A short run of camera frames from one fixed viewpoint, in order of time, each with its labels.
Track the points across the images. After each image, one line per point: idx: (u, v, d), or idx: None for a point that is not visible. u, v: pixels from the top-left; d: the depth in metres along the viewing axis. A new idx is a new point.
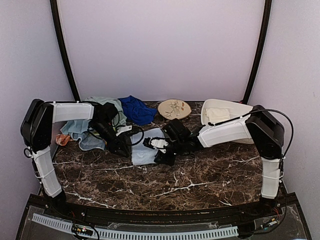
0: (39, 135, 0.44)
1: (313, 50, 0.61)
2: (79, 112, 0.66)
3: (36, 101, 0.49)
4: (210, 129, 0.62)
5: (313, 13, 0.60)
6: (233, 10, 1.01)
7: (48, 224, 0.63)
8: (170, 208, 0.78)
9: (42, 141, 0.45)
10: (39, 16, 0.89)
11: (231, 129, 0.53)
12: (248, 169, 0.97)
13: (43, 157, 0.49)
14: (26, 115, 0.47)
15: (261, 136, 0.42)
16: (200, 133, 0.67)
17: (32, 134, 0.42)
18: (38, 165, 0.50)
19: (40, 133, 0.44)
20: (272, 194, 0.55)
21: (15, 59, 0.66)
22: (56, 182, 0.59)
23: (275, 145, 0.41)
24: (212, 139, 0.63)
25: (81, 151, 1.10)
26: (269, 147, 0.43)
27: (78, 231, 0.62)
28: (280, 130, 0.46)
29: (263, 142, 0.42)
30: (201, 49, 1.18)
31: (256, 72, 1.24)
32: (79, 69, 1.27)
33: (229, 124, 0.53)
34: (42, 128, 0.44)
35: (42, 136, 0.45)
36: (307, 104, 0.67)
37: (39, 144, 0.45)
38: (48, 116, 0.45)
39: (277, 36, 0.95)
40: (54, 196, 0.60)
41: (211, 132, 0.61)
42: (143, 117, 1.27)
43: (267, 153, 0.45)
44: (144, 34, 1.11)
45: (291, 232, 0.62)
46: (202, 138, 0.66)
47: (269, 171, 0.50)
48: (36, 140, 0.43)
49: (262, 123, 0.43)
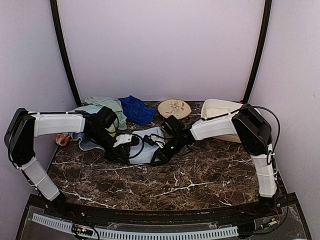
0: (18, 149, 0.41)
1: (313, 50, 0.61)
2: (69, 124, 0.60)
3: (20, 111, 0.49)
4: (202, 123, 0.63)
5: (313, 12, 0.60)
6: (233, 10, 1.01)
7: (48, 224, 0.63)
8: (169, 208, 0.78)
9: (21, 155, 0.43)
10: (40, 17, 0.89)
11: (220, 124, 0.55)
12: (248, 169, 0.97)
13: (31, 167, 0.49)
14: (10, 126, 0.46)
15: (245, 131, 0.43)
16: (192, 126, 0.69)
17: (11, 147, 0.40)
18: (28, 175, 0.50)
19: (21, 146, 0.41)
20: (269, 193, 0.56)
21: (15, 60, 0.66)
22: (52, 187, 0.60)
23: (259, 141, 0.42)
24: (204, 133, 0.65)
25: (80, 151, 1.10)
26: (254, 143, 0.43)
27: (78, 231, 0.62)
28: (266, 128, 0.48)
29: (247, 138, 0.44)
30: (201, 49, 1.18)
31: (256, 72, 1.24)
32: (79, 69, 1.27)
33: (218, 118, 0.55)
34: (23, 141, 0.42)
35: (23, 149, 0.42)
36: (307, 104, 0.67)
37: (21, 157, 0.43)
38: (30, 128, 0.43)
39: (277, 36, 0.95)
40: (52, 199, 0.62)
41: (203, 126, 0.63)
42: (143, 117, 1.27)
43: (253, 149, 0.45)
44: (144, 34, 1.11)
45: (292, 232, 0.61)
46: (195, 131, 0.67)
47: (261, 169, 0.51)
48: (17, 152, 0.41)
49: (247, 119, 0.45)
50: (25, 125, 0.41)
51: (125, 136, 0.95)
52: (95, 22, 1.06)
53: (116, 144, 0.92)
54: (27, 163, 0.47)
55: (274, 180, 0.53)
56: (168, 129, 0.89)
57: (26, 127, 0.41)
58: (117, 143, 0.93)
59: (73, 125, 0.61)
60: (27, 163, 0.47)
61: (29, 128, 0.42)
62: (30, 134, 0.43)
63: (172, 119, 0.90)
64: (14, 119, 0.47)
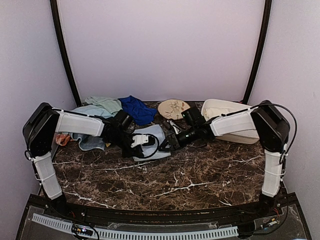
0: (36, 142, 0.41)
1: (314, 50, 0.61)
2: (89, 125, 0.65)
3: (45, 104, 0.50)
4: (222, 119, 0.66)
5: (313, 13, 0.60)
6: (233, 11, 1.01)
7: (47, 224, 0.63)
8: (169, 208, 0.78)
9: (39, 148, 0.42)
10: (40, 16, 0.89)
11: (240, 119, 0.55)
12: (248, 169, 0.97)
13: (42, 162, 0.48)
14: (32, 116, 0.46)
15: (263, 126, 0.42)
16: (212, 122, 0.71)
17: (31, 139, 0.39)
18: (37, 169, 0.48)
19: (39, 139, 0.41)
20: (272, 193, 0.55)
21: (15, 59, 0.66)
22: (56, 186, 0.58)
23: (277, 137, 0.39)
24: (223, 129, 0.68)
25: (81, 151, 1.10)
26: (271, 139, 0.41)
27: (78, 231, 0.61)
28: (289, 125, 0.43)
29: (266, 133, 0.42)
30: (201, 49, 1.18)
31: (256, 72, 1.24)
32: (79, 69, 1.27)
33: (239, 114, 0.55)
34: (42, 136, 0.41)
35: (41, 143, 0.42)
36: (307, 104, 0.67)
37: (36, 150, 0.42)
38: (52, 123, 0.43)
39: (277, 37, 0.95)
40: (53, 198, 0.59)
41: (223, 121, 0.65)
42: (143, 117, 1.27)
43: (269, 145, 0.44)
44: (144, 34, 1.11)
45: (292, 233, 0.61)
46: (214, 127, 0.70)
47: (270, 167, 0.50)
48: (34, 145, 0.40)
49: (265, 115, 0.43)
50: (49, 119, 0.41)
51: (142, 137, 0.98)
52: (95, 22, 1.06)
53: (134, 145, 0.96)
54: (44, 155, 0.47)
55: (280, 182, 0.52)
56: (188, 119, 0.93)
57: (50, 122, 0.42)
58: (135, 143, 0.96)
59: (91, 129, 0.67)
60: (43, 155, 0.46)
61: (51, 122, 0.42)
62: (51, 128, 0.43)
63: (195, 111, 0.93)
64: (37, 111, 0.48)
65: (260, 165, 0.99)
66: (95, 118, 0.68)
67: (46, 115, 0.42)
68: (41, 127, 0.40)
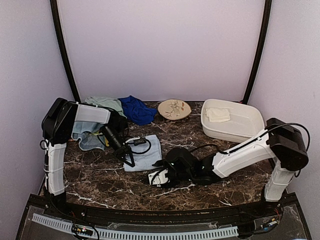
0: (61, 130, 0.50)
1: (313, 49, 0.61)
2: (98, 114, 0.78)
3: (60, 99, 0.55)
4: (226, 160, 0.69)
5: (313, 12, 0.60)
6: (233, 11, 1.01)
7: (47, 224, 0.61)
8: (169, 208, 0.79)
9: (62, 135, 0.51)
10: (40, 17, 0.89)
11: (253, 152, 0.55)
12: (248, 169, 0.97)
13: (58, 151, 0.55)
14: (50, 111, 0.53)
15: (284, 154, 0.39)
16: (215, 166, 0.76)
17: (55, 129, 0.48)
18: (50, 158, 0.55)
19: (62, 128, 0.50)
20: (277, 197, 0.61)
21: (14, 59, 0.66)
22: (61, 181, 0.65)
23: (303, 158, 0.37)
24: (231, 166, 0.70)
25: (80, 151, 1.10)
26: (295, 162, 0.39)
27: (78, 231, 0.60)
28: (298, 136, 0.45)
29: (288, 157, 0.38)
30: (201, 50, 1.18)
31: (256, 72, 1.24)
32: (79, 69, 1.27)
33: (248, 147, 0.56)
34: (65, 125, 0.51)
35: (64, 131, 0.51)
36: (307, 104, 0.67)
37: (59, 138, 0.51)
38: (71, 115, 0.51)
39: (277, 37, 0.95)
40: (56, 194, 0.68)
41: (229, 162, 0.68)
42: (143, 117, 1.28)
43: (292, 166, 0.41)
44: (144, 35, 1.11)
45: (292, 232, 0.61)
46: (219, 169, 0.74)
47: (280, 180, 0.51)
48: (58, 133, 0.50)
49: (284, 140, 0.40)
50: (70, 111, 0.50)
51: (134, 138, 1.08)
52: (95, 22, 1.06)
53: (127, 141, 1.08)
54: (63, 144, 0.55)
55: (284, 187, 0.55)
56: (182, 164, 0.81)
57: (71, 114, 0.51)
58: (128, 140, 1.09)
59: (99, 116, 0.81)
60: (62, 144, 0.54)
61: (72, 112, 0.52)
62: (71, 118, 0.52)
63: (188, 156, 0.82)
64: (54, 105, 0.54)
65: (261, 165, 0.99)
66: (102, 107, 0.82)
67: (66, 108, 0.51)
68: (63, 118, 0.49)
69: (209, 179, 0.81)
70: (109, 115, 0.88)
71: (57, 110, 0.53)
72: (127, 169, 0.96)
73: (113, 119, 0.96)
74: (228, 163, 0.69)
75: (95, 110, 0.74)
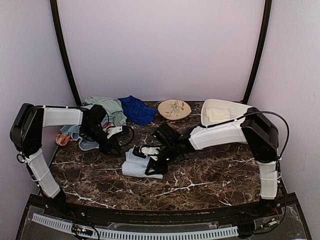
0: (29, 139, 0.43)
1: (314, 50, 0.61)
2: (69, 116, 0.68)
3: (27, 104, 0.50)
4: (202, 132, 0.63)
5: (313, 13, 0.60)
6: (233, 11, 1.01)
7: (48, 224, 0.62)
8: (170, 208, 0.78)
9: (31, 146, 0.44)
10: (40, 17, 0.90)
11: (227, 132, 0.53)
12: (248, 169, 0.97)
13: (36, 160, 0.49)
14: (15, 119, 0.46)
15: (255, 140, 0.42)
16: (191, 136, 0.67)
17: (23, 138, 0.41)
18: (32, 170, 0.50)
19: (30, 137, 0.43)
20: (271, 195, 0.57)
21: (14, 59, 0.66)
22: (53, 183, 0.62)
23: (270, 148, 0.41)
24: (205, 143, 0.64)
25: (80, 151, 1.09)
26: (264, 152, 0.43)
27: (78, 231, 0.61)
28: (274, 132, 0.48)
29: (258, 145, 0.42)
30: (201, 50, 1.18)
31: (256, 72, 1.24)
32: (79, 69, 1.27)
33: (224, 126, 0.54)
34: (32, 132, 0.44)
35: (31, 140, 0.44)
36: (307, 104, 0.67)
37: (28, 149, 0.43)
38: (37, 120, 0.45)
39: (278, 36, 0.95)
40: (53, 196, 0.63)
41: (204, 135, 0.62)
42: (143, 117, 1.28)
43: (260, 156, 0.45)
44: (145, 35, 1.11)
45: (292, 233, 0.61)
46: (195, 141, 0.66)
47: (266, 174, 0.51)
48: (26, 143, 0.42)
49: (258, 127, 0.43)
50: (36, 115, 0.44)
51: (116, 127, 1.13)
52: (95, 22, 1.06)
53: (109, 135, 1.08)
54: (37, 152, 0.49)
55: (277, 184, 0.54)
56: (162, 137, 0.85)
57: (37, 117, 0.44)
58: (110, 134, 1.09)
59: (72, 118, 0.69)
60: (36, 153, 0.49)
61: (39, 115, 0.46)
62: (38, 124, 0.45)
63: (165, 128, 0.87)
64: (20, 113, 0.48)
65: None
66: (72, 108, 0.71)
67: (32, 113, 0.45)
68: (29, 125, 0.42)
69: (184, 146, 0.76)
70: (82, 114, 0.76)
71: (24, 116, 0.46)
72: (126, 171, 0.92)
73: (87, 120, 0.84)
74: (203, 137, 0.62)
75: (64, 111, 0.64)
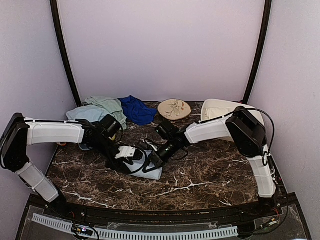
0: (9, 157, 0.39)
1: (314, 50, 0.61)
2: (66, 134, 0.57)
3: (17, 115, 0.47)
4: (196, 126, 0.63)
5: (313, 13, 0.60)
6: (233, 11, 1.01)
7: (48, 224, 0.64)
8: (170, 208, 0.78)
9: (13, 161, 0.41)
10: (40, 17, 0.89)
11: (214, 127, 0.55)
12: (248, 169, 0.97)
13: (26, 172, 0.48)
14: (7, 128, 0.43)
15: (240, 134, 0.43)
16: (186, 130, 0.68)
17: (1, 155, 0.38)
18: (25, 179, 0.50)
19: (11, 154, 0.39)
20: (269, 193, 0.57)
21: (14, 59, 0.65)
22: (51, 188, 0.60)
23: (253, 142, 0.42)
24: (198, 137, 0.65)
25: (80, 151, 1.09)
26: (248, 146, 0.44)
27: (78, 231, 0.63)
28: (260, 130, 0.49)
29: (242, 139, 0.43)
30: (201, 50, 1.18)
31: (256, 72, 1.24)
32: (80, 69, 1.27)
33: (212, 121, 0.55)
34: (15, 151, 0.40)
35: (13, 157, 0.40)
36: (307, 104, 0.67)
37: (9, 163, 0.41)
38: (21, 140, 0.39)
39: (278, 36, 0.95)
40: (50, 201, 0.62)
41: (197, 129, 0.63)
42: (143, 117, 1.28)
43: (245, 150, 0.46)
44: (145, 34, 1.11)
45: (292, 232, 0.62)
46: (189, 135, 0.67)
47: (258, 170, 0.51)
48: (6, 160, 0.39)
49: (242, 122, 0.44)
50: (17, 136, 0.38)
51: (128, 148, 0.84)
52: (95, 22, 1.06)
53: (118, 156, 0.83)
54: (21, 169, 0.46)
55: (271, 180, 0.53)
56: (162, 133, 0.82)
57: (20, 137, 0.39)
58: (120, 155, 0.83)
59: (71, 136, 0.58)
60: (21, 169, 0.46)
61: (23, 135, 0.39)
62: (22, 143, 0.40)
63: (165, 122, 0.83)
64: (13, 122, 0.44)
65: None
66: (72, 123, 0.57)
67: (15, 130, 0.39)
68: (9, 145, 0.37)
69: (181, 140, 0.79)
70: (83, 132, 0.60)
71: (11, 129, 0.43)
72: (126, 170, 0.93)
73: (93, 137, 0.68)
74: (196, 131, 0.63)
75: (58, 130, 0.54)
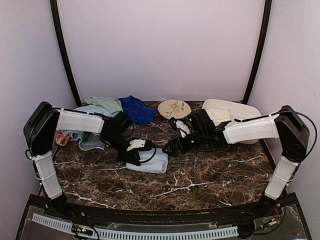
0: (38, 140, 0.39)
1: (313, 50, 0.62)
2: (87, 123, 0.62)
3: (45, 103, 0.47)
4: (236, 125, 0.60)
5: (314, 13, 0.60)
6: (233, 11, 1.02)
7: (48, 224, 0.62)
8: (170, 208, 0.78)
9: (41, 146, 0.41)
10: (40, 16, 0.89)
11: (258, 126, 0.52)
12: (248, 169, 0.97)
13: (43, 161, 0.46)
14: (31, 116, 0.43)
15: (288, 134, 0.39)
16: (225, 128, 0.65)
17: (32, 137, 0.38)
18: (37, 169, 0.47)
19: (41, 137, 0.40)
20: (274, 194, 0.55)
21: (14, 58, 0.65)
22: (56, 186, 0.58)
23: (301, 146, 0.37)
24: (237, 136, 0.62)
25: (80, 151, 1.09)
26: (293, 150, 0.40)
27: (78, 231, 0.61)
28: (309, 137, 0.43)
29: (288, 140, 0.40)
30: (201, 49, 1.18)
31: (256, 72, 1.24)
32: (80, 69, 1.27)
33: (256, 120, 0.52)
34: (44, 134, 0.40)
35: (42, 142, 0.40)
36: (307, 103, 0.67)
37: (37, 149, 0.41)
38: (52, 122, 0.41)
39: (278, 36, 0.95)
40: (53, 197, 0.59)
41: (238, 127, 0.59)
42: (143, 117, 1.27)
43: (290, 155, 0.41)
44: (145, 35, 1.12)
45: (292, 232, 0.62)
46: (228, 133, 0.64)
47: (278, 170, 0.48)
48: (35, 143, 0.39)
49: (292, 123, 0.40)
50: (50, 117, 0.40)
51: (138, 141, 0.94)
52: (95, 21, 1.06)
53: (129, 148, 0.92)
54: (44, 155, 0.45)
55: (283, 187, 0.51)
56: (196, 123, 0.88)
57: (52, 119, 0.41)
58: (131, 147, 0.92)
59: (90, 125, 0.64)
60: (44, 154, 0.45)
61: (54, 118, 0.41)
62: (52, 126, 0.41)
63: (202, 114, 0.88)
64: (37, 111, 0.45)
65: (261, 165, 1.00)
66: (93, 115, 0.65)
67: (46, 113, 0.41)
68: (41, 125, 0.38)
69: (218, 138, 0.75)
70: (103, 123, 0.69)
71: (40, 114, 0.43)
72: (131, 167, 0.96)
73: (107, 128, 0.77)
74: (237, 129, 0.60)
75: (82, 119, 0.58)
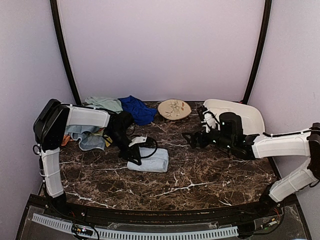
0: (51, 135, 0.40)
1: (313, 50, 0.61)
2: (95, 118, 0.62)
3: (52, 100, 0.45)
4: (266, 140, 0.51)
5: (314, 13, 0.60)
6: (233, 11, 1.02)
7: (48, 224, 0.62)
8: (169, 208, 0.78)
9: (53, 141, 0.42)
10: (40, 16, 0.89)
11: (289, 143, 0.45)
12: (248, 169, 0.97)
13: (51, 157, 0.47)
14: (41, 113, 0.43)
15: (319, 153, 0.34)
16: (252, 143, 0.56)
17: (45, 134, 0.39)
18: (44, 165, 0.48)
19: (53, 133, 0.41)
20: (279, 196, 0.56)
21: (14, 59, 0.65)
22: (59, 184, 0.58)
23: None
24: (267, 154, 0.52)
25: (80, 151, 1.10)
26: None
27: (78, 231, 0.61)
28: None
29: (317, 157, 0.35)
30: (201, 49, 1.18)
31: (256, 72, 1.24)
32: (80, 69, 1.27)
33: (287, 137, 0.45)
34: (56, 130, 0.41)
35: (54, 137, 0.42)
36: (307, 103, 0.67)
37: (49, 144, 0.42)
38: (63, 119, 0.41)
39: (278, 36, 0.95)
40: (54, 196, 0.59)
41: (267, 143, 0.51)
42: (143, 117, 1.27)
43: (313, 167, 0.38)
44: (145, 35, 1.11)
45: (292, 233, 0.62)
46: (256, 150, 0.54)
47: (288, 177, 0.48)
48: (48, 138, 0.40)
49: None
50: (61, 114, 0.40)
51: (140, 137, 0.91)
52: (95, 21, 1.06)
53: (131, 144, 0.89)
54: (53, 150, 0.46)
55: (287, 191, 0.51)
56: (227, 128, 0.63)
57: (64, 116, 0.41)
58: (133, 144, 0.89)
59: (98, 120, 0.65)
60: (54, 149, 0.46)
61: (66, 114, 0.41)
62: (63, 123, 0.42)
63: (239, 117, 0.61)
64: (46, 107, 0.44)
65: (260, 165, 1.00)
66: (99, 109, 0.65)
67: (57, 110, 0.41)
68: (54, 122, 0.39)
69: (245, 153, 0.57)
70: (109, 118, 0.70)
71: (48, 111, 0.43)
72: (131, 167, 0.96)
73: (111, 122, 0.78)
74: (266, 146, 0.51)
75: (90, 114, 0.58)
